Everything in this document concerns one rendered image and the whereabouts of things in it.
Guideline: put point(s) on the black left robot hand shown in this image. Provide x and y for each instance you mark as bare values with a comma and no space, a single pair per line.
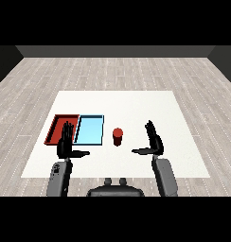
64,147

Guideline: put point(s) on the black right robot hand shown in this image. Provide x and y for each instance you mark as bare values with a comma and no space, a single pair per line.
156,143

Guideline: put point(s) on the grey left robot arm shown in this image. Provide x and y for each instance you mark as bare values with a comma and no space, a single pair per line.
59,178

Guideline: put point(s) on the red shallow open box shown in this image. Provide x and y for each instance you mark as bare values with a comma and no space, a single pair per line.
57,129

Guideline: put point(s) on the light blue shallow open box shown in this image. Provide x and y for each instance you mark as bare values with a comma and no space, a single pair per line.
89,129

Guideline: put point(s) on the small red can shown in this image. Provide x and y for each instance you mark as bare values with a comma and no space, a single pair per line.
117,136

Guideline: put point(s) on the dark grey robot body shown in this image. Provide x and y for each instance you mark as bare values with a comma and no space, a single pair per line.
115,190

